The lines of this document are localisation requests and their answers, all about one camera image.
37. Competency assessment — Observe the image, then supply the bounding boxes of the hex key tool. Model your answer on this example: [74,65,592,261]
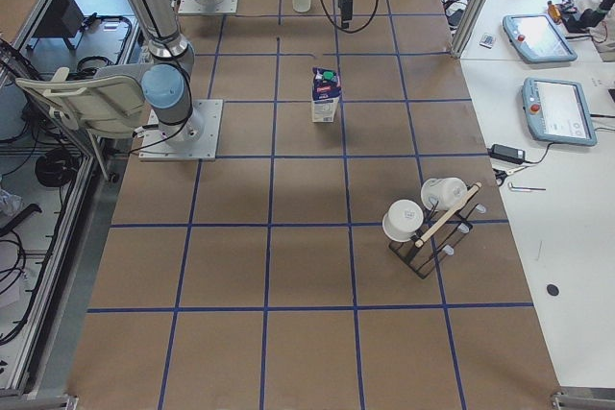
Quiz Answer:
[507,182,546,192]

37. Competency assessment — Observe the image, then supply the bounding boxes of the teach pendant upper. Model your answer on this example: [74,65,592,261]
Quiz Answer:
[503,13,578,63]

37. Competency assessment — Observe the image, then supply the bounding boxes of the teach pendant lower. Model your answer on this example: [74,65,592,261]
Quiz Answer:
[521,78,597,146]

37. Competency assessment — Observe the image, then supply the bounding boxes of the white plastic chair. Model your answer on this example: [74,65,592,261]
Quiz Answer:
[16,63,152,139]

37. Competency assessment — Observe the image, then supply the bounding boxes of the milk carton green cap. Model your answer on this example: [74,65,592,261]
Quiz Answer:
[311,67,341,123]

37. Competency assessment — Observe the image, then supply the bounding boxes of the black mug rack wooden bar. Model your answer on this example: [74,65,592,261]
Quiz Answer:
[386,182,486,279]

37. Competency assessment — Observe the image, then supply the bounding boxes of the white mug on rack front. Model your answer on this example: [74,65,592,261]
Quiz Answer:
[382,199,424,243]

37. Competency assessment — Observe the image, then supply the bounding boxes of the white mug on rack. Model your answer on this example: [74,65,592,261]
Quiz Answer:
[382,199,424,243]
[421,178,467,211]

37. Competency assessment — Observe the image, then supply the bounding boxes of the black power adapter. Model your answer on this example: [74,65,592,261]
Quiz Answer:
[488,144,526,165]

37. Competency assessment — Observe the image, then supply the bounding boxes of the teach pendant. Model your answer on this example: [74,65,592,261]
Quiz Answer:
[521,78,597,146]
[503,13,578,63]

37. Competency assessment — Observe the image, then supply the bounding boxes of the black scissors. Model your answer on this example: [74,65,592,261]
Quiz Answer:
[493,166,526,187]

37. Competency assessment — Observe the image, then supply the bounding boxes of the black box on floor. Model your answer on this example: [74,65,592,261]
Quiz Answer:
[33,0,85,50]

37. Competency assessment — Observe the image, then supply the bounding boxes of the black cable coil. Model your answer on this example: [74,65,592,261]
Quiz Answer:
[35,144,73,188]

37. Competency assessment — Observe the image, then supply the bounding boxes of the white mug on rack rear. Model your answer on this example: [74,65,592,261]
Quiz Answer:
[421,178,467,211]

